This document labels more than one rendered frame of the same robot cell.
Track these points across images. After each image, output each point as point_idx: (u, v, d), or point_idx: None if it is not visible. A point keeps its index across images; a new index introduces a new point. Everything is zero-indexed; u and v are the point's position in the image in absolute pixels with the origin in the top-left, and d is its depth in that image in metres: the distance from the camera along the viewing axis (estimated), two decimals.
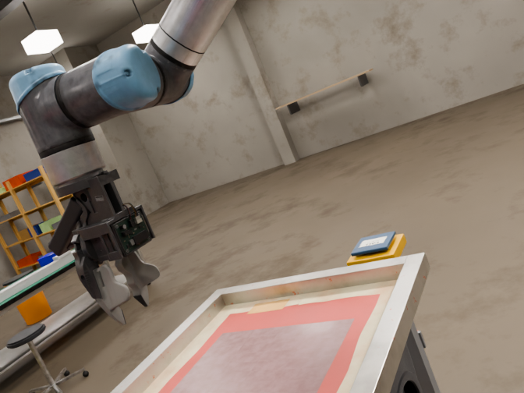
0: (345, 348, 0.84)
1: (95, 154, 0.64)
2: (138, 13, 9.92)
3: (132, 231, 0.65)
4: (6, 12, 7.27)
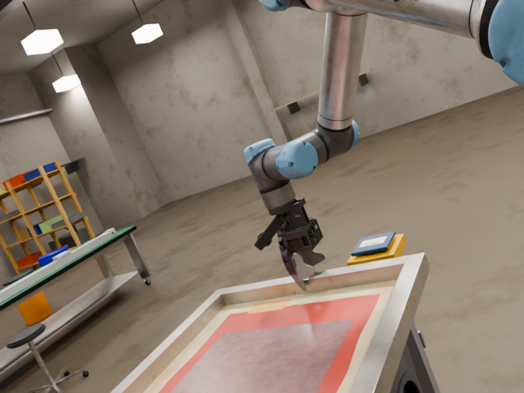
0: (345, 348, 0.84)
1: (292, 189, 1.09)
2: (138, 13, 9.92)
3: (314, 233, 1.10)
4: (6, 12, 7.27)
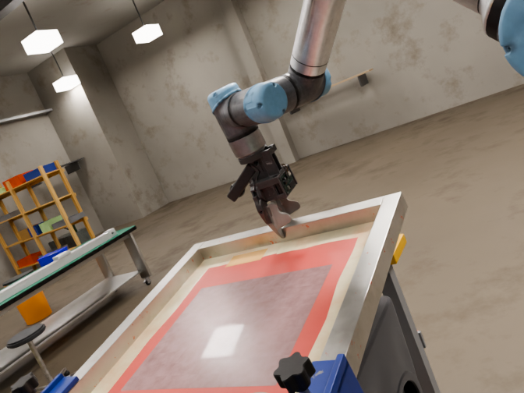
0: (323, 295, 0.83)
1: (261, 136, 1.03)
2: (138, 13, 9.92)
3: (287, 180, 1.06)
4: (6, 12, 7.27)
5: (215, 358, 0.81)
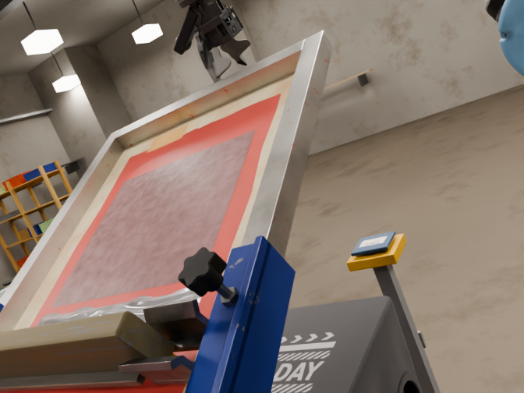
0: (247, 168, 0.73)
1: None
2: (138, 13, 9.92)
3: (231, 22, 1.02)
4: (6, 12, 7.27)
5: (141, 257, 0.73)
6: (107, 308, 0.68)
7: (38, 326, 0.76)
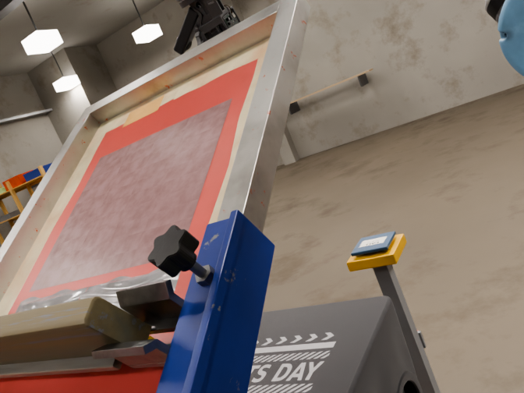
0: (224, 139, 0.70)
1: None
2: (138, 13, 9.92)
3: (232, 22, 1.02)
4: (6, 12, 7.27)
5: (118, 236, 0.70)
6: (85, 290, 0.66)
7: (17, 311, 0.74)
